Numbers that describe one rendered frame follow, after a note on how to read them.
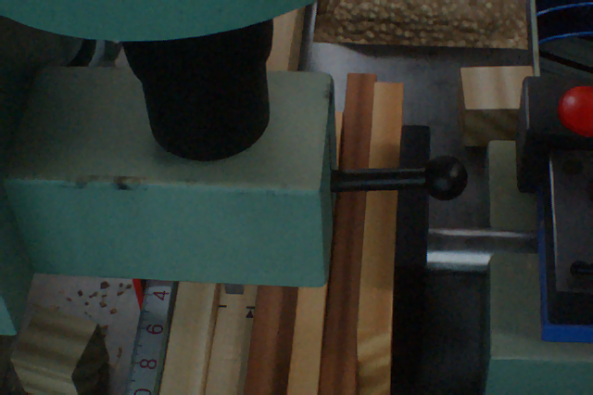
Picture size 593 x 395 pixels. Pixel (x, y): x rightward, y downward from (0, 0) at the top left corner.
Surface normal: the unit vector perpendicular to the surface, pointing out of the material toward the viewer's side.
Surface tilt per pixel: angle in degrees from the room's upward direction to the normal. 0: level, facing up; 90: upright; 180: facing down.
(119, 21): 90
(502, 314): 0
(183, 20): 90
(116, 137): 0
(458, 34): 69
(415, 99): 0
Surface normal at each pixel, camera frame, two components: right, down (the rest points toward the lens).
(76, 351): -0.04, -0.64
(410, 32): -0.10, 0.51
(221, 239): -0.09, 0.77
